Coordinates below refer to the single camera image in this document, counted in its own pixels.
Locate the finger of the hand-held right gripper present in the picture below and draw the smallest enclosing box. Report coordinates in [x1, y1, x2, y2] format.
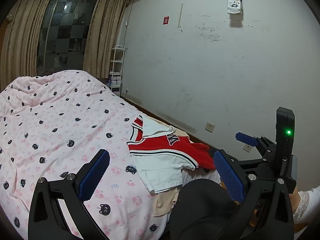
[230, 156, 275, 178]
[235, 132, 275, 159]

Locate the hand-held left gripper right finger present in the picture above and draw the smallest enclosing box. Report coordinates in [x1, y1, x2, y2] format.
[213, 149, 295, 240]

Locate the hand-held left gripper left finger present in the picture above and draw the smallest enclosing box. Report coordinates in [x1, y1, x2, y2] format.
[28, 149, 110, 240]

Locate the red and white jersey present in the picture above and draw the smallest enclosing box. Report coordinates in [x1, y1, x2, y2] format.
[127, 115, 220, 194]

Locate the black cloth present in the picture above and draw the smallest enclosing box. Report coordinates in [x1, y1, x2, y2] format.
[170, 180, 241, 240]

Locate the pink cat print blanket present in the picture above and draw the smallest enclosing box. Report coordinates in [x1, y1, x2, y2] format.
[0, 70, 190, 240]

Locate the beige cloth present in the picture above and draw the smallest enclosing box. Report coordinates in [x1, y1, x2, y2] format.
[150, 120, 198, 217]

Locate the dark glass window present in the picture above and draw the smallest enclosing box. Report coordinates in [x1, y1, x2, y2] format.
[36, 0, 100, 77]

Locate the white wire shelf rack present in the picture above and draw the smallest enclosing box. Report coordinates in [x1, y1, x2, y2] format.
[109, 45, 128, 98]

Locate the white air conditioner cable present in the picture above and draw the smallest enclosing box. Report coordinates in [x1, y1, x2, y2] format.
[123, 0, 133, 48]

